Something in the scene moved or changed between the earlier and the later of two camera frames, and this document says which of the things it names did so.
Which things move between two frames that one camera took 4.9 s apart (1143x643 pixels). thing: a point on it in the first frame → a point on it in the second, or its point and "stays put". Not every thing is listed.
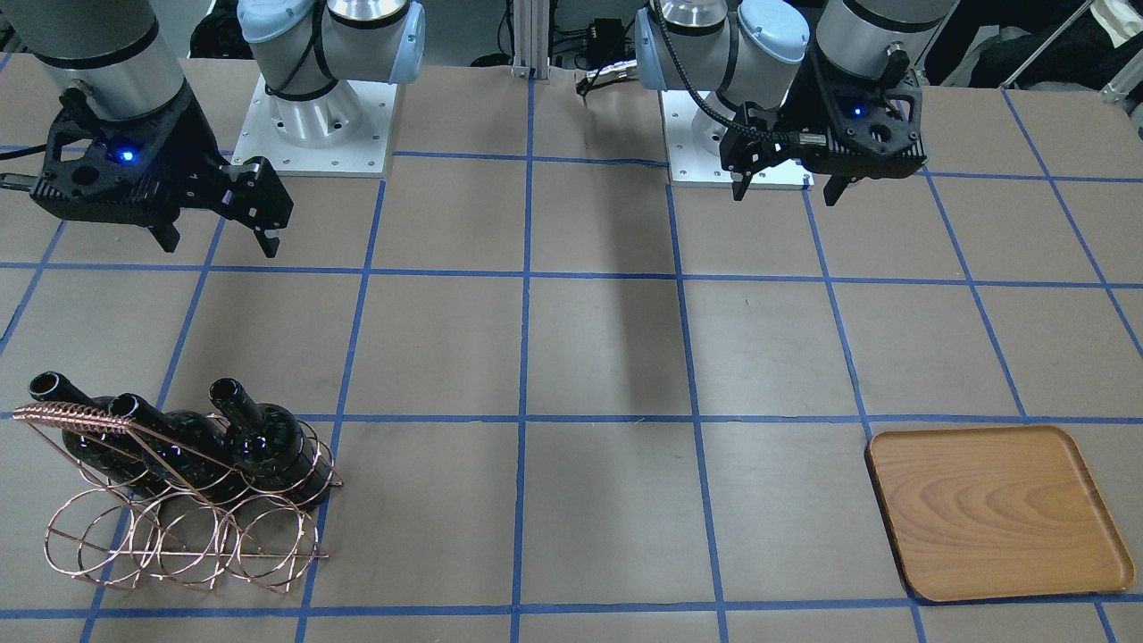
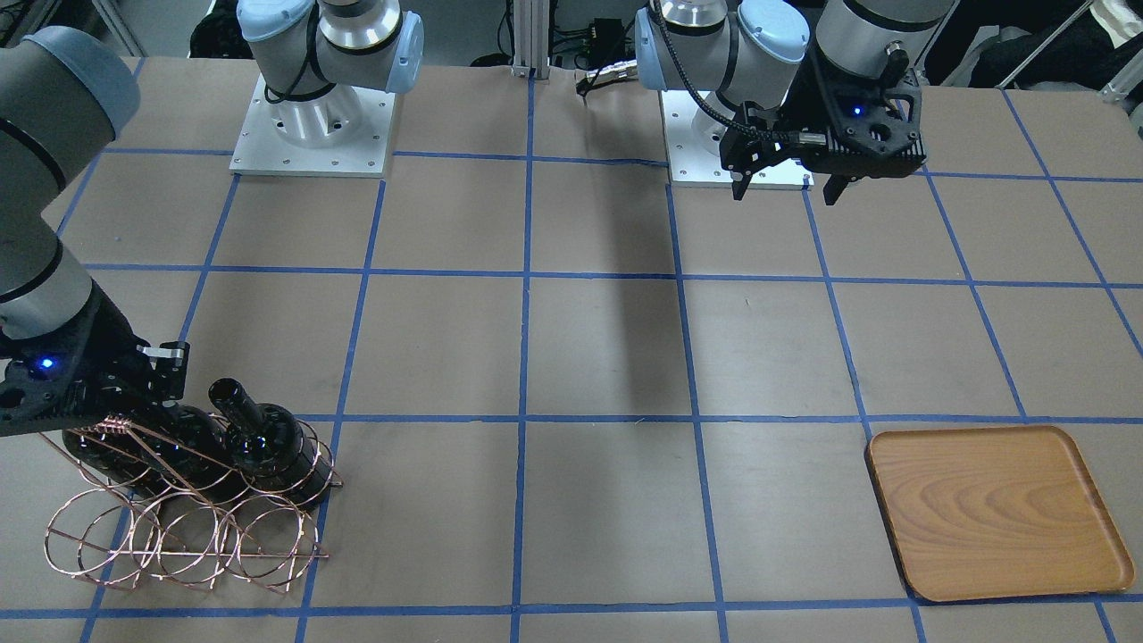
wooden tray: (994, 512) stays put
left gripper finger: (739, 184) stays put
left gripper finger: (835, 187) stays put
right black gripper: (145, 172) → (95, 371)
